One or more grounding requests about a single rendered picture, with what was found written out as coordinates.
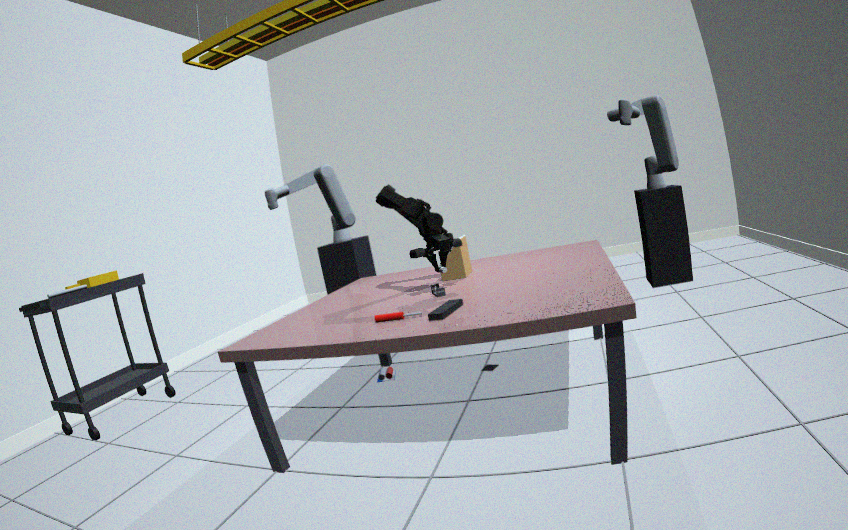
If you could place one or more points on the red-handled screwdriver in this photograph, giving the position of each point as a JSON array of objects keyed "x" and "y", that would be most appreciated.
[{"x": 395, "y": 316}]

